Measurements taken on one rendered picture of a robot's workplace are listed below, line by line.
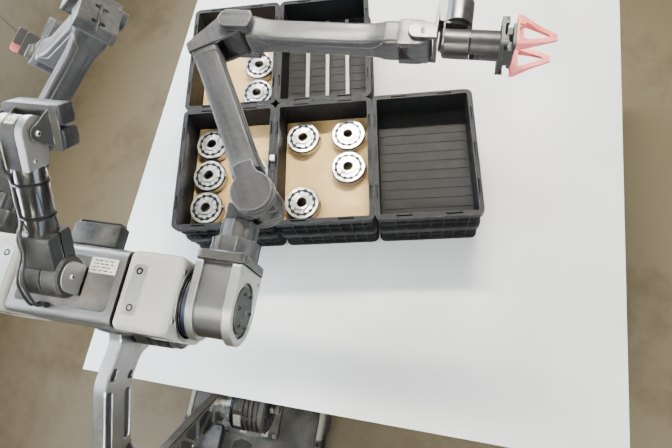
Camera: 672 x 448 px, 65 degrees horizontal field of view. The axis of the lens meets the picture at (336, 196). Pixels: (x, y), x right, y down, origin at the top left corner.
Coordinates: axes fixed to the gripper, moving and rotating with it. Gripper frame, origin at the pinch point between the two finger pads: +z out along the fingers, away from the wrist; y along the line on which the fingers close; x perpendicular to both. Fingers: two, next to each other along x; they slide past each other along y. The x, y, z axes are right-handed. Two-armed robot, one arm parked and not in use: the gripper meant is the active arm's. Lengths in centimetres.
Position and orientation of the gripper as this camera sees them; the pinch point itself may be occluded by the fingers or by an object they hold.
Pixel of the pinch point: (549, 48)
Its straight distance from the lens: 111.0
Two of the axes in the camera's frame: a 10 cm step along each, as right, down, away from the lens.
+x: -1.7, 9.2, -3.5
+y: 1.5, 3.7, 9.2
